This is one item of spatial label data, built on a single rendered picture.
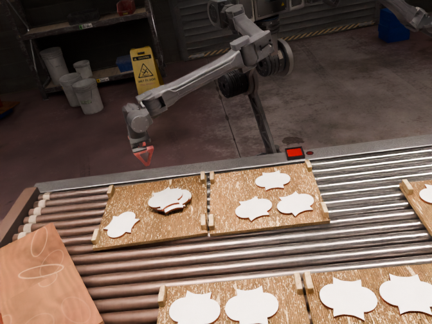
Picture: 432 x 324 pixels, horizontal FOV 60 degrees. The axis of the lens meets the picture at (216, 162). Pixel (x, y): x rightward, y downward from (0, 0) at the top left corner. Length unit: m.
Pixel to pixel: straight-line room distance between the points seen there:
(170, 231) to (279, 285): 0.44
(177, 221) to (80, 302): 0.46
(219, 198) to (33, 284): 0.68
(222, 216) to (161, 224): 0.22
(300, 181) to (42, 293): 0.95
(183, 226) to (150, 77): 3.70
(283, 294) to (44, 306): 0.65
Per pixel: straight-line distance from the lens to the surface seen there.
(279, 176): 1.51
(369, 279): 1.18
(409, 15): 1.87
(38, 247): 1.37
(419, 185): 1.52
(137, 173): 1.75
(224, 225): 1.34
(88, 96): 4.90
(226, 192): 1.47
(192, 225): 1.36
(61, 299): 1.17
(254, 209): 1.37
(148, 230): 1.40
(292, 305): 1.11
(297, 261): 1.23
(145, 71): 4.92
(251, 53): 1.36
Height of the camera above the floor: 1.84
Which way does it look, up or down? 33 degrees down
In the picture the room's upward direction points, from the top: 10 degrees counter-clockwise
